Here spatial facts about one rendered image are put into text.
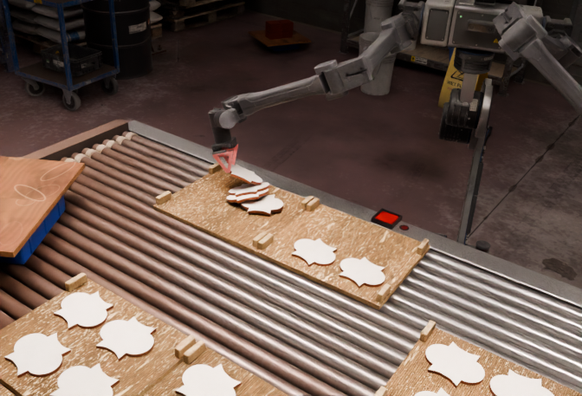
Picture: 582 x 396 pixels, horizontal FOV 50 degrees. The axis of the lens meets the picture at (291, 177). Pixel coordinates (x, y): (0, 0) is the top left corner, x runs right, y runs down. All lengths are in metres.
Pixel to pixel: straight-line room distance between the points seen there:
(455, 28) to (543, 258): 1.84
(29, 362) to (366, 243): 0.99
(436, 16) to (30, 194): 1.46
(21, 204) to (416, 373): 1.19
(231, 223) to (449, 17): 1.04
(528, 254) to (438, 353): 2.27
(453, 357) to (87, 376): 0.85
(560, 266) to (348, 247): 2.06
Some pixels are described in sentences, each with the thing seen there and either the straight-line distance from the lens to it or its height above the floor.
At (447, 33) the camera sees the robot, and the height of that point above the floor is 1.43.
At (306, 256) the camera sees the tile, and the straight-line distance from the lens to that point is 1.84.
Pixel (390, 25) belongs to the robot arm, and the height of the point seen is 1.48.
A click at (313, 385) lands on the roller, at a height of 0.92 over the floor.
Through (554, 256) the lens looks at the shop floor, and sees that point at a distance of 3.87.
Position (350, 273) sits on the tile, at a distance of 1.80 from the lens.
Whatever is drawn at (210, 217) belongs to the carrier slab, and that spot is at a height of 0.94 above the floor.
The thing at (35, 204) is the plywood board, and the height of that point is 1.04.
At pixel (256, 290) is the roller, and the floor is 0.91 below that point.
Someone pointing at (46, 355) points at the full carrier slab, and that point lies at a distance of 1.60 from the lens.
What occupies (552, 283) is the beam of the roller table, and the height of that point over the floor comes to 0.91.
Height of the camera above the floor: 2.03
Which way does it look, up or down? 29 degrees down
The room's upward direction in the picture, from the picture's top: 3 degrees clockwise
